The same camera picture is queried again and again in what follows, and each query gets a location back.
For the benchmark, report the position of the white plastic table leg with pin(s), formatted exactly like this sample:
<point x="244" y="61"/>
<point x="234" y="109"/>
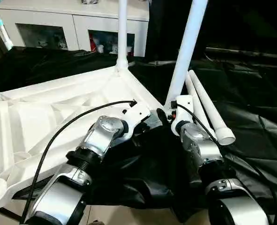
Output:
<point x="185" y="51"/>
<point x="208" y="105"/>
<point x="122" y="33"/>
<point x="193" y="96"/>

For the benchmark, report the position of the white plastic table top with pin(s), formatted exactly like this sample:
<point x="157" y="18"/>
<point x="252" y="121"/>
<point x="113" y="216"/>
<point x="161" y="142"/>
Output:
<point x="35" y="117"/>

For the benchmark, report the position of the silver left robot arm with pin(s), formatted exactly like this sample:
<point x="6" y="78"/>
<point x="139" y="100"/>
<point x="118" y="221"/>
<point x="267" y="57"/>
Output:
<point x="96" y="140"/>

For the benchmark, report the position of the black mat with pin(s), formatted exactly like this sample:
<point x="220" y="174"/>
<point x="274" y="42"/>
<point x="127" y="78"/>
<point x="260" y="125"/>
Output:
<point x="250" y="154"/>

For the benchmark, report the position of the white cabinet with glass doors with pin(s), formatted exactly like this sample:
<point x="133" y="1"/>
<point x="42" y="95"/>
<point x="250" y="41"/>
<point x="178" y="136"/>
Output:
<point x="58" y="18"/>

